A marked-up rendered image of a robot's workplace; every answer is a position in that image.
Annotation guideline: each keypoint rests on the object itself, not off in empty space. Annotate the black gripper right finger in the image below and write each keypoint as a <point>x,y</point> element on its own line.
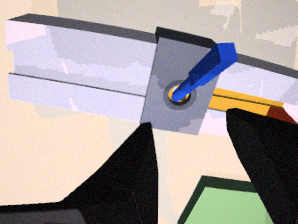
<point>268,151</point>

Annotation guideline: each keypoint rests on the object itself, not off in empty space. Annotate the blue square bar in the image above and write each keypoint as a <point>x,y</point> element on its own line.
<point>215,61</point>

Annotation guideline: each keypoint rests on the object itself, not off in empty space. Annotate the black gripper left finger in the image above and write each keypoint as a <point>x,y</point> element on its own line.
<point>124,190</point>

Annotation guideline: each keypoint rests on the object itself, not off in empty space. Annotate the green rectangular tray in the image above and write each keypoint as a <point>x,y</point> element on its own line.
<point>222,201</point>

